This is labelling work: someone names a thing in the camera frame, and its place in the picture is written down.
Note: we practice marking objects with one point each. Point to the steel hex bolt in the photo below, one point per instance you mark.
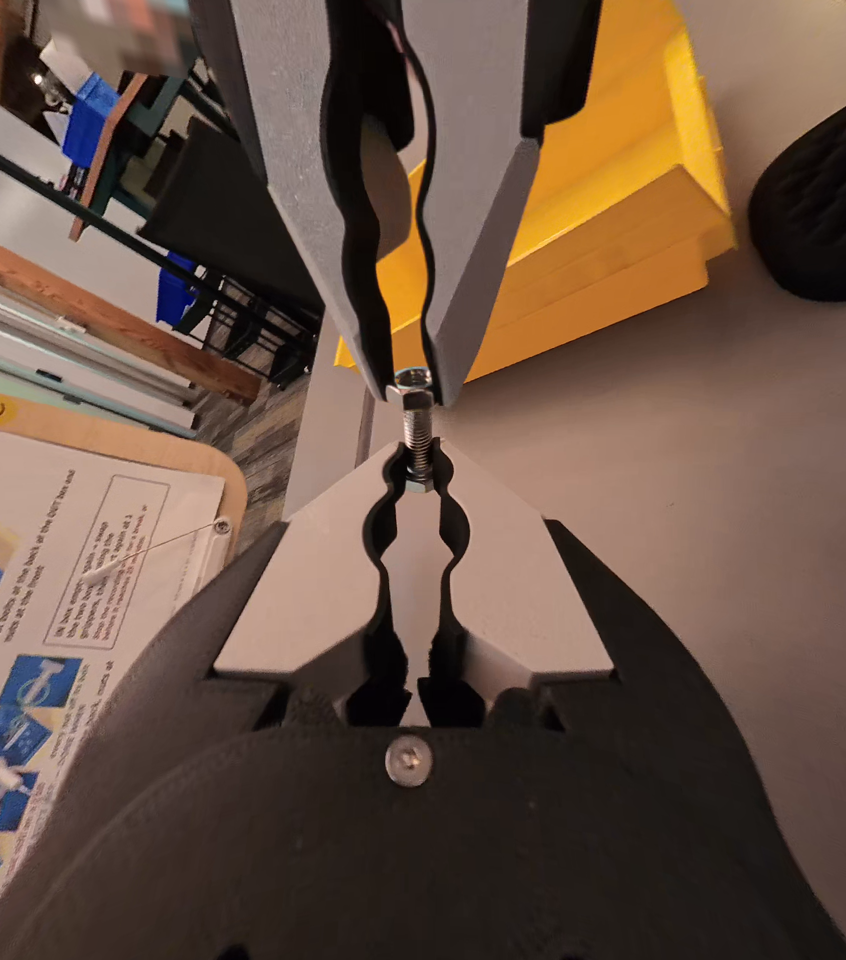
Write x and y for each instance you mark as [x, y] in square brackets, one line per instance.
[417, 446]

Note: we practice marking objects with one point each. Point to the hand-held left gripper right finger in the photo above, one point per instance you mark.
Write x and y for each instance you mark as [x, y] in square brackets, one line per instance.
[528, 600]

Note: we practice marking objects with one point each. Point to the yellow plastic bin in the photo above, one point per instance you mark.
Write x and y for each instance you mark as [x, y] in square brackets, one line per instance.
[618, 247]

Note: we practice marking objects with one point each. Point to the blue storage crate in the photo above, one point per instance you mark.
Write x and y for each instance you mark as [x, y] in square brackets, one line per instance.
[176, 292]
[92, 112]

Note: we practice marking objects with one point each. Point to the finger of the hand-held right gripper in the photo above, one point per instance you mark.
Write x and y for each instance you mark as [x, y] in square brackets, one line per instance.
[295, 150]
[475, 150]

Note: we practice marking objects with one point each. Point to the instruction sheet on board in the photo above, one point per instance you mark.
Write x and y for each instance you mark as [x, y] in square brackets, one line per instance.
[130, 435]

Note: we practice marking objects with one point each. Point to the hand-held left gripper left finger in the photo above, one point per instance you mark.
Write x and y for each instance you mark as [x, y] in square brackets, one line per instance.
[303, 600]

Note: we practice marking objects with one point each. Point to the printed instruction sheet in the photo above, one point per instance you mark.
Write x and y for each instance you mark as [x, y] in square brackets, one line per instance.
[55, 600]

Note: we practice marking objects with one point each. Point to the black mesh office chair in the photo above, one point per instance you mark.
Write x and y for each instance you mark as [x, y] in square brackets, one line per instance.
[227, 217]

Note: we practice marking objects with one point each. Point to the steel hex nut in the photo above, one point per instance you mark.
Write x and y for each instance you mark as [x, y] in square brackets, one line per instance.
[411, 382]

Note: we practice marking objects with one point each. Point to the black textured pad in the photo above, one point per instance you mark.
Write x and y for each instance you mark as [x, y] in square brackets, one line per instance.
[835, 210]

